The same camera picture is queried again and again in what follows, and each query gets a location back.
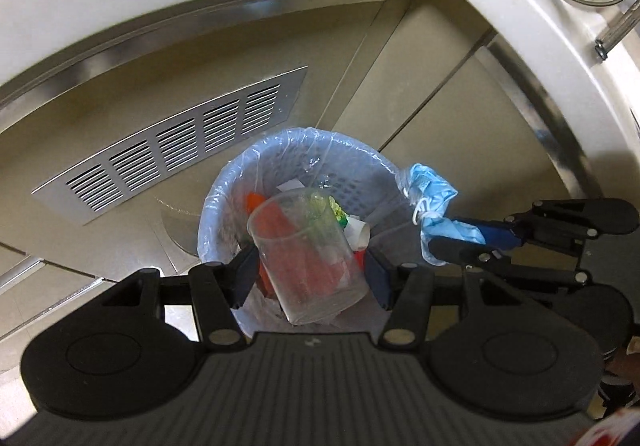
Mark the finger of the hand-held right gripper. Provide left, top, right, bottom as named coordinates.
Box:
left=451, top=198, right=640, bottom=255
left=429, top=235, right=591, bottom=287

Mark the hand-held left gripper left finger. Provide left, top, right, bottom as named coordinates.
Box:
left=106, top=246, right=259, bottom=347

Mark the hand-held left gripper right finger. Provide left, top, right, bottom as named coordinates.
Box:
left=364, top=248, right=539, bottom=348

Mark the clear plastic cup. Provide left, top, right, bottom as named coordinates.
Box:
left=246, top=191, right=367, bottom=325

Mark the blue face mask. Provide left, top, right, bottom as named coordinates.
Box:
left=395, top=162, right=487, bottom=267

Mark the blue plastic waste basket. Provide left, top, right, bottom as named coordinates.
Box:
left=197, top=126, right=431, bottom=327

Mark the grey cabinet vent grille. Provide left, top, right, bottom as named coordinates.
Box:
left=32, top=66, right=308, bottom=227

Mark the bin with blue liner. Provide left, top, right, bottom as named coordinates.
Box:
left=197, top=126, right=453, bottom=327

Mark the metal rack leg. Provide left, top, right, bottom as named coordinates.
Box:
left=594, top=0, right=640, bottom=61

